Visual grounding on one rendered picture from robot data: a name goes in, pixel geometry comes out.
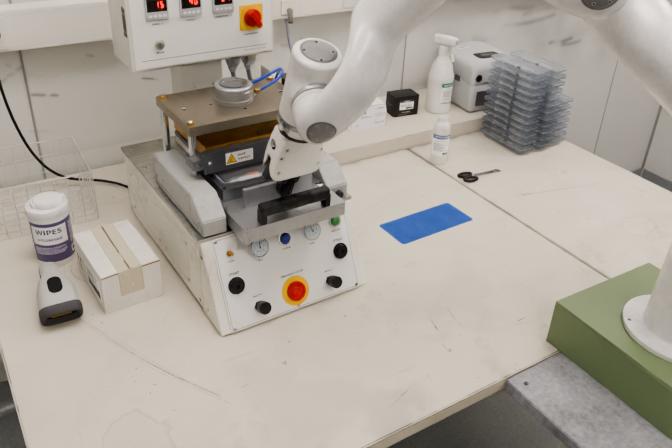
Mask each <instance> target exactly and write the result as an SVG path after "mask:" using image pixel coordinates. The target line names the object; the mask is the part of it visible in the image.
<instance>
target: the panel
mask: <svg viewBox="0 0 672 448"><path fill-rule="evenodd" d="M338 217H339V219H340V222H339V224H338V225H337V226H333V225H332V224H331V219H328V220H324V221H321V222H318V224H319V225H320V228H321V233H320V236H319V237H318V238H317V239H316V240H314V241H309V240H306V239H305V238H304V237H303V235H302V227H301V228H298V229H295V230H292V231H288V232H285V233H288V234H289V235H290V237H291V240H290V242H289V243H288V244H282V243H281V241H280V236H281V235H282V234H283V233H282V234H278V235H275V236H272V237H269V238H265V239H266V240H267V241H268V243H269V250H268V252H267V254H266V255H265V256H263V257H260V258H257V257H254V256H252V255H251V254H250V252H249V249H248V245H249V244H244V243H243V242H242V240H241V239H240V238H239V237H238V236H237V235H236V234H235V233H234V234H231V235H227V236H224V237H221V238H217V239H214V240H211V246H212V250H213V254H214V259H215V263H216V267H217V272H218V276H219V280H220V285H221V289H222V293H223V298H224V302H225V307H226V311H227V315H228V320H229V324H230V328H231V333H235V332H237V331H240V330H243V329H245V328H248V327H251V326H253V325H256V324H259V323H261V322H264V321H267V320H269V319H272V318H275V317H277V316H280V315H283V314H285V313H288V312H291V311H293V310H296V309H299V308H301V307H304V306H307V305H309V304H312V303H315V302H318V301H320V300H323V299H326V298H328V297H331V296H334V295H336V294H339V293H342V292H344V291H347V290H350V289H352V288H355V287H358V286H359V281H358V276H357V271H356V266H355V260H354V255H353V250H352V245H351V240H350V235H349V230H348V225H347V220H346V215H345V214H344V215H341V216H338ZM339 244H344V245H345V246H346V247H347V249H348V252H347V255H346V256H345V257H342V258H341V257H338V256H337V255H336V253H335V249H336V247H337V246H338V245H339ZM331 275H335V276H339V277H341V279H342V285H341V287H339V288H333V287H330V286H329V285H328V284H327V283H326V279H327V277H328V276H331ZM234 279H241V280H243V282H244V284H245V287H244V290H243V291H242V292H240V293H234V292H232V291H231V288H230V284H231V282H232V281H233V280H234ZM294 281H300V282H302V283H303V284H304V285H305V288H306V293H305V296H304V297H303V298H302V299H301V300H299V301H293V300H291V299H290V298H289V297H288V295H287V288H288V286H289V285H290V283H292V282H294ZM261 300H262V301H266V302H269V303H270V304H271V307H272V308H271V311H270V313H269V314H267V315H264V314H261V313H259V312H258V311H257V310H256V309H255V304H256V302H258V301H261Z"/></svg>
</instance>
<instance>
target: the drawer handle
mask: <svg viewBox="0 0 672 448"><path fill-rule="evenodd" d="M319 201H321V204H323V205H324V206H325V207H327V206H330V202H331V194H330V188H329V187H327V186H326V185H323V186H320V187H316V188H313V189H309V190H305V191H302V192H298V193H294V194H291V195H287V196H284V197H280V198H276V199H273V200H269V201H265V202H262V203H259V204H258V209H257V221H258V222H259V223H260V224H261V225H266V224H267V216H270V215H274V214H277V213H281V212H284V211H288V210H291V209H295V208H298V207H301V206H305V205H308V204H312V203H315V202H319Z"/></svg>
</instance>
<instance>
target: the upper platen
mask: <svg viewBox="0 0 672 448"><path fill-rule="evenodd" d="M278 124H279V122H278V121H277V119H275V120H270V121H265V122H260V123H256V124H251V125H246V126H241V127H236V128H232V129H227V130H222V131H217V132H213V133H208V134H203V135H198V136H196V142H197V154H198V155H199V156H200V157H201V152H202V151H206V150H211V149H215V148H220V147H224V146H229V145H233V144H238V143H242V142H247V141H251V140H256V139H260V138H265V137H269V136H271V134H272V132H273V130H274V128H275V126H276V125H278ZM174 128H175V129H176V130H175V135H176V136H177V137H178V138H179V139H180V140H181V141H182V142H183V143H184V144H185V145H186V146H187V147H188V135H187V134H186V133H185V132H184V131H183V130H182V129H181V128H180V127H179V126H178V125H177V124H176V123H175V122H174ZM188 148H189V147H188Z"/></svg>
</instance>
